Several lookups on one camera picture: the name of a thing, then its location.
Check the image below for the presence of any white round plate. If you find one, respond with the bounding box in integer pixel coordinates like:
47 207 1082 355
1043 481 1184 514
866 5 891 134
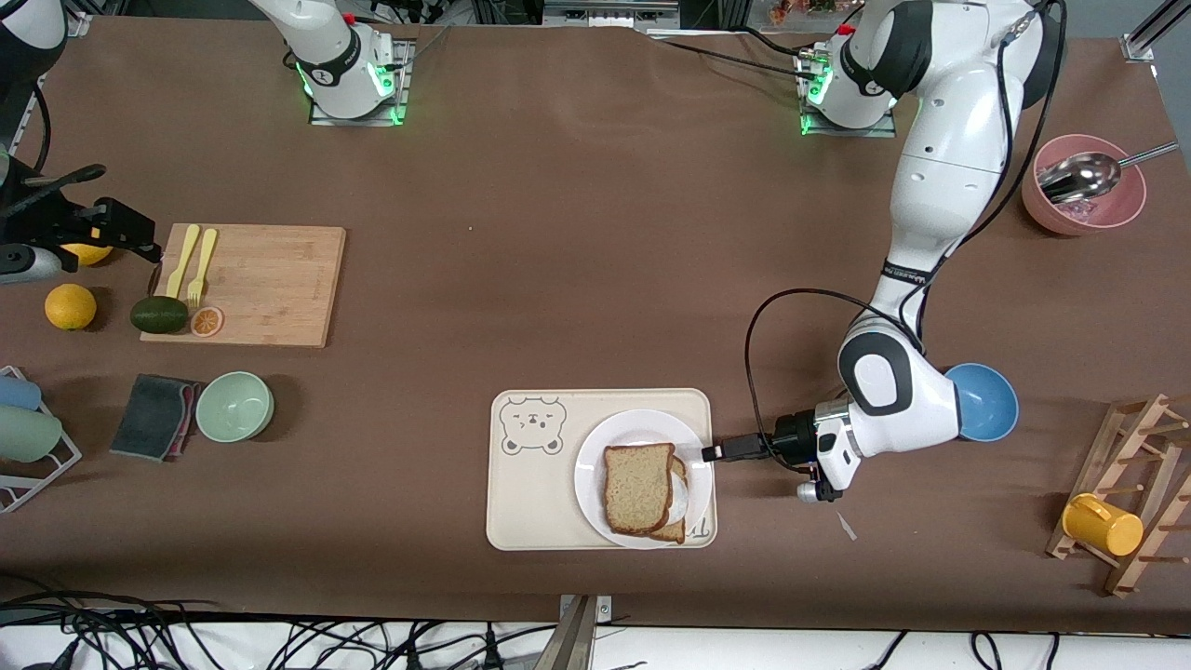
574 409 715 550

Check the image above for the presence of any yellow plastic knife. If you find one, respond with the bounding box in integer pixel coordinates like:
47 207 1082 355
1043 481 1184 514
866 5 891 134
166 223 202 299

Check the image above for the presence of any yellow plastic fork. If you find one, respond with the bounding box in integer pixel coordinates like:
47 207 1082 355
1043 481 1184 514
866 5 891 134
188 228 219 308

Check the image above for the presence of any dark green avocado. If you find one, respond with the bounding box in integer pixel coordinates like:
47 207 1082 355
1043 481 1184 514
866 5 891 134
129 296 191 335

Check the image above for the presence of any wooden cutting board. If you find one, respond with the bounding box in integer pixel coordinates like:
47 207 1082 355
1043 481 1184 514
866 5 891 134
140 223 347 350

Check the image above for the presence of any blue bowl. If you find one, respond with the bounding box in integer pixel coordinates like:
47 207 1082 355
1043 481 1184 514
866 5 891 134
944 363 1020 443

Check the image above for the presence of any dark grey folded cloth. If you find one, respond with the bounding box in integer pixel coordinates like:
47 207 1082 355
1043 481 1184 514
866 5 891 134
109 373 198 463

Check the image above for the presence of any pink folded cloth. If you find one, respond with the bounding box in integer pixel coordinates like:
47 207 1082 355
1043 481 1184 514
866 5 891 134
172 380 200 462

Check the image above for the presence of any mint green bowl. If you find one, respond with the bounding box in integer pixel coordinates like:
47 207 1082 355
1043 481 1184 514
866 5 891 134
194 371 275 444

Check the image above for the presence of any pale green cup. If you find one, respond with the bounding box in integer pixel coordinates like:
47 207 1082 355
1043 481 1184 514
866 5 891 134
0 406 64 463

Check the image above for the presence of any beige bear print tray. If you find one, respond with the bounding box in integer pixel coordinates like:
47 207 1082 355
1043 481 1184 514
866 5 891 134
486 388 718 552

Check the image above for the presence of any yellow mug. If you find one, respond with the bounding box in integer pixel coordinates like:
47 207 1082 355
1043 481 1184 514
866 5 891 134
1062 493 1144 557

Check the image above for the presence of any wooden mug rack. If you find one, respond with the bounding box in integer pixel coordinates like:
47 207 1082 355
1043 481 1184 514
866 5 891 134
1046 393 1191 598

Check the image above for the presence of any pink bowl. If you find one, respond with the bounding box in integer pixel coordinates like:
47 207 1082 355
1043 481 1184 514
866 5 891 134
1022 134 1147 236

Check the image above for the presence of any metal scoop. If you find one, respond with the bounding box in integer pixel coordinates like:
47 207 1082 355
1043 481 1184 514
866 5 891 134
1037 141 1180 206

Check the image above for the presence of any aluminium corner profile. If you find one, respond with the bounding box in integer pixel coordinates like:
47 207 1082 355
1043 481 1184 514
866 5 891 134
1121 0 1191 61

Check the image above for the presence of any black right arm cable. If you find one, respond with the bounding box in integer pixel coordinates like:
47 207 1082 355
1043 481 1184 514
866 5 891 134
0 84 108 196

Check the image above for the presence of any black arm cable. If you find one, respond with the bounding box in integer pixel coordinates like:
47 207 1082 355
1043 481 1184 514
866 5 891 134
743 0 1068 448
0 84 108 196

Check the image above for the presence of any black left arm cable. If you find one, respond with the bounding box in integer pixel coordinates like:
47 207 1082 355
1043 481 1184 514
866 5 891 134
743 0 1068 448

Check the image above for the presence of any white wire cup rack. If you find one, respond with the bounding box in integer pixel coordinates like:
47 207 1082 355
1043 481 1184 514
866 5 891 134
0 365 83 515

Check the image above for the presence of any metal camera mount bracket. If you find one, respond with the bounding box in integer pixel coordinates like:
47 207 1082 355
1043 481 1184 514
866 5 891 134
544 594 615 670

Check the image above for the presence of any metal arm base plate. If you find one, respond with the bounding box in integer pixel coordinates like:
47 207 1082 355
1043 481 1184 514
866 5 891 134
798 47 899 139
309 37 415 127

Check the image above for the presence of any black table cable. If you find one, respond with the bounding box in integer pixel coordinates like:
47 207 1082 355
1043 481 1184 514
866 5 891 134
665 37 810 85

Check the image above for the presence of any black floor cable tangle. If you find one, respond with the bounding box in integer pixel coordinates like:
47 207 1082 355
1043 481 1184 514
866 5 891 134
0 591 559 670

